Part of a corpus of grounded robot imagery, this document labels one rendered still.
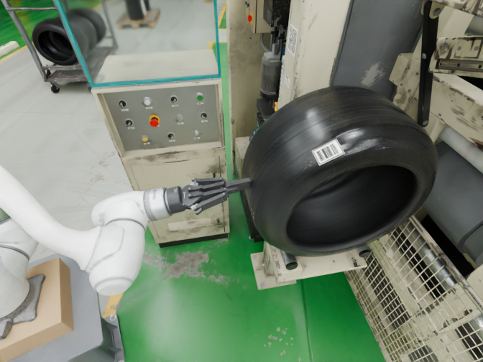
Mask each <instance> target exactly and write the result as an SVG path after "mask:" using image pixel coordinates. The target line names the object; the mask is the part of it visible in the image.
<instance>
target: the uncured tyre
mask: <svg viewBox="0 0 483 362"><path fill-rule="evenodd" d="M334 139H337V141H338V143H339V144H340V146H341V148H342V149H343V151H344V153H345V154H342V155H341V156H339V157H337V158H335V159H332V160H330V161H328V162H326V163H324V164H322V165H319V163H318V162H317V160H316V158H315V156H314V154H313V153H312V151H313V150H314V149H317V148H319V147H321V146H323V145H324V144H327V143H329V142H330V141H333V140H334ZM243 167H244V168H242V179H245V178H246V177H247V178H248V177H249V179H250V182H251V188H249V189H246V190H245V193H246V195H247V200H248V203H249V209H250V212H251V207H252V210H253V211H254V213H255V220H254V219H253V218H252V220H253V223H254V225H255V227H256V229H257V230H258V232H259V234H260V235H261V237H263V239H264V240H265V241H266V242H267V243H268V244H270V245H271V246H274V247H275V248H277V249H280V250H282V251H284V252H286V253H289V254H292V255H296V256H305V257H318V256H330V255H334V254H340V253H344V252H346V251H351V250H353V249H357V248H359V247H361V246H364V245H367V244H368V243H371V242H373V241H376V240H377V239H378V238H381V237H383V236H385V235H386V234H388V233H389V232H391V231H393V230H395V229H396V228H397V227H398V226H400V225H401V224H403V223H404V222H405V221H406V220H407V219H409V218H410V217H411V216H412V215H413V214H414V213H415V212H416V211H417V210H418V209H419V208H420V207H421V205H422V204H424V202H425V201H426V199H427V197H428V196H429V194H430V193H431V190H432V188H433V185H434V182H435V178H436V173H437V169H438V152H437V149H436V147H435V145H434V143H433V141H432V139H431V138H430V136H429V135H428V133H427V132H426V131H425V130H424V129H423V128H422V127H421V126H419V125H418V124H417V123H416V122H414V120H412V119H411V118H410V117H409V116H408V115H407V114H406V113H404V112H403V111H402V110H401V109H399V108H398V107H397V106H396V105H395V104H394V103H393V102H392V101H390V100H389V99H388V98H386V97H385V96H384V95H382V94H380V93H378V92H376V91H373V90H369V89H366V88H362V87H358V86H352V85H338V86H331V87H327V88H322V89H318V90H315V91H312V92H310V93H306V94H305V95H302V96H300V97H298V98H296V99H294V100H292V101H291V102H289V103H287V104H285V105H284V106H283V107H282V108H280V109H279V110H277V111H276V112H274V113H273V114H272V115H271V117H269V118H268V119H267V120H266V121H265V122H264V123H263V125H261V126H260V128H259V129H258V130H257V132H256V133H255V135H254V136H253V138H252V140H251V141H250V143H249V146H248V147H247V150H246V153H245V156H244V163H243ZM244 172H245V173H244ZM245 174H246V176H245Z"/></svg>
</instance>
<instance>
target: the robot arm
mask: <svg viewBox="0 0 483 362"><path fill-rule="evenodd" d="M191 180H192V182H191V183H190V184H189V185H186V186H185V187H180V186H176V187H171V188H168V189H167V188H166V187H159V188H156V189H152V190H146V191H132V192H125V193H122V194H118V195H114V196H111V197H110V198H107V199H105V200H102V201H101V202H99V203H97V204H96V205H95V206H94V207H93V210H92V213H91V220H92V222H93V225H94V226H95V228H93V229H91V230H89V231H77V230H74V229H72V228H68V227H66V226H64V225H62V224H61V223H59V222H58V221H56V220H55V219H54V218H53V217H52V216H51V215H50V214H49V213H48V212H47V211H46V210H45V209H44V208H43V207H42V206H41V205H40V204H39V202H38V201H37V200H36V199H35V198H34V197H33V196H32V195H31V194H30V193H29V192H28V191H27V190H26V189H25V188H24V186H23V185H22V184H21V183H20V182H19V181H18V180H17V179H16V178H15V177H14V176H13V175H12V174H11V173H10V172H9V171H8V170H6V169H5V168H4V167H3V166H1V165H0V340H3V339H5V338H6V337H7V335H8V333H9V331H10V329H11V327H12V325H16V324H19V323H21V322H32V321H34V320H35V319H36V318H37V306H38V302H39V298H40V292H41V289H42V284H43V282H44V280H45V278H46V276H45V275H44V274H38V275H37V276H34V277H31V278H28V279H26V277H27V266H28V262H29V260H30V258H31V257H32V255H33V253H34V252H35V250H36V248H37V246H38V244H39V243H40V244H42V245H43V246H45V247H46V248H48V249H50V250H52V251H54V252H57V253H59V254H62V255H63V256H67V257H69V258H72V259H73V260H75V261H76V262H77V263H78V265H79V266H80V269H81V270H84V271H86V272H87V273H88V275H89V282H90V283H91V286H92V287H93V289H94V290H95V291H96V292H98V293H99V294H102V295H107V296H111V295H116V294H121V293H122V292H125V291H126V290H127V289H128V288H129V287H130V286H131V285H132V283H133V281H134V280H135V279H136V278H137V275H138V273H139V270H140V269H141V265H142V260H143V256H144V248H145V238H144V235H145V231H146V229H147V227H148V225H149V222H152V221H157V220H159V219H163V218H169V217H171V216H172V214H174V213H180V212H183V211H185V209H188V210H191V209H192V210H193V211H194V212H195V214H196V215H199V214H200V213H201V212H203V211H204V210H206V209H209V208H211V207H213V206H215V205H218V204H220V203H223V202H225V201H227V198H228V197H229V194H232V193H236V192H239V191H240V190H246V189H249V188H251V182H250V179H249V177H248V178H245V179H242V180H232V181H228V182H226V180H224V179H223V178H222V177H215V178H202V179H198V178H194V177H193V178H192V179H191Z"/></svg>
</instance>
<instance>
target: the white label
mask: <svg viewBox="0 0 483 362"><path fill-rule="evenodd" d="M312 153H313V154H314V156H315V158H316V160H317V162H318V163H319V165H322V164H324V163H326V162H328V161H330V160H332V159H335V158H337V157H339V156H341V155H342V154H345V153H344V151H343V149H342V148H341V146H340V144H339V143H338V141H337V139H334V140H333V141H330V142H329V143H327V144H324V145H323V146H321V147H319V148H317V149H314V150H313V151H312Z"/></svg>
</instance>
